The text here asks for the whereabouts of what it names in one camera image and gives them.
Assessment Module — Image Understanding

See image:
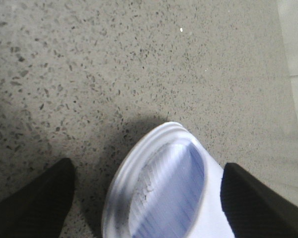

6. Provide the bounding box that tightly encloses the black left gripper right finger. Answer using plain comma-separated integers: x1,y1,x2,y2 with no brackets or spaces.
220,163,298,238

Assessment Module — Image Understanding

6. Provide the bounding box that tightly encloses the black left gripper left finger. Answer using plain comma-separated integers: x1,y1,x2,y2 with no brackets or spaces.
0,158,75,238

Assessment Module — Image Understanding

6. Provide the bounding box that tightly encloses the light blue slipper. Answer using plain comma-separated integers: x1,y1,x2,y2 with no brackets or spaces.
101,122,234,238

